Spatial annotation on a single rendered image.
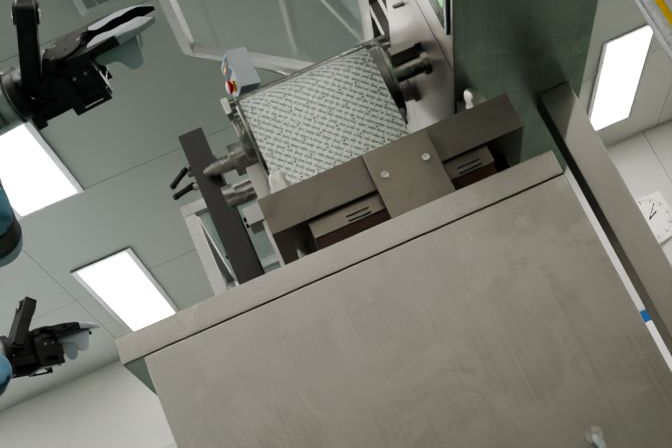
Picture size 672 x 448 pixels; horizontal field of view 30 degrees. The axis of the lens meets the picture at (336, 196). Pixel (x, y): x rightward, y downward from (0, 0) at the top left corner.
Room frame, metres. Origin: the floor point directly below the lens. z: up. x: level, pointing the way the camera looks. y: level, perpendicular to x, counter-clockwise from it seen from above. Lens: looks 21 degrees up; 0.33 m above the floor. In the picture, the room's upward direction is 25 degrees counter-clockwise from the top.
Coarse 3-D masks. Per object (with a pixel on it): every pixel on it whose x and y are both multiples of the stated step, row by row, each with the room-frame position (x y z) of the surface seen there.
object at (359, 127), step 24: (384, 96) 1.90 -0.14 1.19; (312, 120) 1.89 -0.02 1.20; (336, 120) 1.89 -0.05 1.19; (360, 120) 1.90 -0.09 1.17; (384, 120) 1.90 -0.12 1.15; (264, 144) 1.89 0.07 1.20; (288, 144) 1.89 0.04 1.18; (312, 144) 1.89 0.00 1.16; (336, 144) 1.89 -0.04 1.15; (360, 144) 1.90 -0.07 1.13; (384, 144) 1.90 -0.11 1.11; (288, 168) 1.89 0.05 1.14; (312, 168) 1.89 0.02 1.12
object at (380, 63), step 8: (376, 56) 1.91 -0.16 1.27; (376, 64) 1.91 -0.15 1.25; (384, 64) 1.91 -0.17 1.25; (384, 72) 1.91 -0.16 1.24; (384, 80) 1.91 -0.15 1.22; (392, 80) 1.92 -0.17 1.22; (392, 88) 1.92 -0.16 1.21; (392, 96) 1.93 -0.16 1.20; (400, 104) 1.96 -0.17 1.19; (256, 152) 1.92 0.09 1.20
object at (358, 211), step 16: (464, 160) 1.71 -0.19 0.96; (480, 160) 1.72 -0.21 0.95; (464, 176) 1.72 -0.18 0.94; (480, 176) 1.72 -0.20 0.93; (352, 208) 1.70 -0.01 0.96; (368, 208) 1.71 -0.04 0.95; (384, 208) 1.71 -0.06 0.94; (320, 224) 1.70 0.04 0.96; (336, 224) 1.70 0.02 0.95; (352, 224) 1.71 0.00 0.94; (368, 224) 1.71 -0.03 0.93; (320, 240) 1.70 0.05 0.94; (336, 240) 1.70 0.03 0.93
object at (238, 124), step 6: (234, 120) 1.92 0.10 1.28; (240, 120) 1.92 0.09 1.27; (234, 126) 1.91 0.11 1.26; (240, 126) 1.91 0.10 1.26; (240, 132) 1.91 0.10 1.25; (246, 132) 1.91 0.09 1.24; (240, 138) 1.91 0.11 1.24; (246, 138) 1.91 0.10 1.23; (246, 144) 1.92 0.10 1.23; (252, 144) 1.92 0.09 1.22; (246, 150) 1.93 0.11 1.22; (252, 150) 1.93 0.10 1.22; (246, 156) 1.94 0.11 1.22; (252, 156) 1.95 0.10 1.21
